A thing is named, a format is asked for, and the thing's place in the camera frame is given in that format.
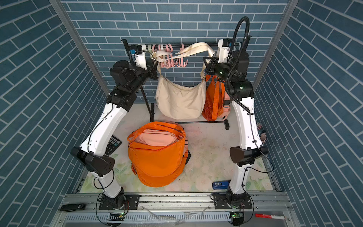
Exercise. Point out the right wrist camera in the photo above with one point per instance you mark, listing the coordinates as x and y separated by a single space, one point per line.
223 49

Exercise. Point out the pink pen cup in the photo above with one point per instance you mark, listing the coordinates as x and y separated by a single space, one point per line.
262 132

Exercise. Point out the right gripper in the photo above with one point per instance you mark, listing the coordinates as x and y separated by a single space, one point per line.
211 70

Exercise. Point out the red white marker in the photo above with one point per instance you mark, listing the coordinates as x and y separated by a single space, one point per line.
279 217

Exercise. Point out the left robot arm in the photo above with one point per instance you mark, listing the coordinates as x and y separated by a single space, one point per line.
129 78

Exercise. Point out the black remote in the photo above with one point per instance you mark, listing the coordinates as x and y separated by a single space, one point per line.
72 207

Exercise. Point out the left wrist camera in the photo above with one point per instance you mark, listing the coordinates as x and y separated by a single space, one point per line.
138 54

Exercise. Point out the blue black stapler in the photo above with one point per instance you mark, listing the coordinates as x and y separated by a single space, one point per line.
220 185

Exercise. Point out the pink sling bag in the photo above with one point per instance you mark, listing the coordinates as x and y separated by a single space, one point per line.
156 138
226 106

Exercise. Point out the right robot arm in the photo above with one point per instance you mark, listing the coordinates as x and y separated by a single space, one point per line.
230 67

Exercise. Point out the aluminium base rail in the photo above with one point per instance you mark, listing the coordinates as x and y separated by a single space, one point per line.
175 209

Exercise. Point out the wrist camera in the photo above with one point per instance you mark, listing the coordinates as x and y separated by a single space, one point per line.
223 49
138 54

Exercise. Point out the black calculator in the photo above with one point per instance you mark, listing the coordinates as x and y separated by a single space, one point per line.
112 145

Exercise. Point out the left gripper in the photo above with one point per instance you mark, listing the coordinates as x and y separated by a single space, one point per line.
151 69

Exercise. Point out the black clothes rack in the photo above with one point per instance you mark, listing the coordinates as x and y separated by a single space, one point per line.
170 63

